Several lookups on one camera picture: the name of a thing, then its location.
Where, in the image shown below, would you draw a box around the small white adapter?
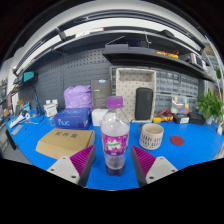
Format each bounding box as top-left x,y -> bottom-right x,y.
216,123 -> 224,136

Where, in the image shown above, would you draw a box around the dark grey product box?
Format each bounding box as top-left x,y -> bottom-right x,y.
90,79 -> 112,110

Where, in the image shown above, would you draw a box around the clear organizer with colourful parts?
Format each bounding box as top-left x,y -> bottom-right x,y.
170,95 -> 189,115

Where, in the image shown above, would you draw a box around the flat black case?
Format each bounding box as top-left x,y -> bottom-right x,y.
187,111 -> 207,126

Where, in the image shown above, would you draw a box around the purple-capped clear drink bottle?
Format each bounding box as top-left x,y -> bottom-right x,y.
100,95 -> 131,177

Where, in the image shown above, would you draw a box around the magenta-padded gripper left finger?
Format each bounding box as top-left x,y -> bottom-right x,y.
46,144 -> 97,188

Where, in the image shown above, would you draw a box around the flat round red coaster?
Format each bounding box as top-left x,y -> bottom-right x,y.
170,135 -> 185,147

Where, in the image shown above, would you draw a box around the purple plastic bag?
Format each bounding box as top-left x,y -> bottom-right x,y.
63,85 -> 93,111

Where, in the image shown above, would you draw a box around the beige patterned ceramic cup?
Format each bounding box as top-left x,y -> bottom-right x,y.
138,122 -> 165,151

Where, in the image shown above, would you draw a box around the blue product box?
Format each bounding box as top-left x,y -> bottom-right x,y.
53,107 -> 92,130

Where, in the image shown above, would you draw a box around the small white box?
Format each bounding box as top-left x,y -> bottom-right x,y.
91,108 -> 109,127

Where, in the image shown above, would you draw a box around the small white bottles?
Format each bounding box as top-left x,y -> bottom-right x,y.
43,99 -> 59,118

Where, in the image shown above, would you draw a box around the dark wall shelf unit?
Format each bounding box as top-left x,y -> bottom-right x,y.
13,19 -> 218,83

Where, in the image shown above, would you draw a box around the black box with white label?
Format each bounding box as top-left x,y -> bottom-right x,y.
173,113 -> 190,125

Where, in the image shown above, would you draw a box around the yellow multimeter with red leads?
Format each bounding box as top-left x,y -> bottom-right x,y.
152,109 -> 174,124

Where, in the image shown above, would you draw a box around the green potted plant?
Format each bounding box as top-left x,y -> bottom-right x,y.
196,88 -> 224,125

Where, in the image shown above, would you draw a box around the small teal box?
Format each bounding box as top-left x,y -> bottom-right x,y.
22,71 -> 35,83

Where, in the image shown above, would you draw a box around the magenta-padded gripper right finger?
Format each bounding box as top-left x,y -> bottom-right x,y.
130,144 -> 179,188

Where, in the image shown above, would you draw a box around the white side shelf unit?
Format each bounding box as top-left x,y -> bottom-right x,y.
203,43 -> 224,101

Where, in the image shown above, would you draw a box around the white pegboard tray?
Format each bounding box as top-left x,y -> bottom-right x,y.
115,67 -> 157,123

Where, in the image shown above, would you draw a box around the black rectangular speaker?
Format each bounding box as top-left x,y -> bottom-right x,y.
134,87 -> 154,121

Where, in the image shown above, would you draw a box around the brown cardboard box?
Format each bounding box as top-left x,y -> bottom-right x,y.
35,127 -> 96,160

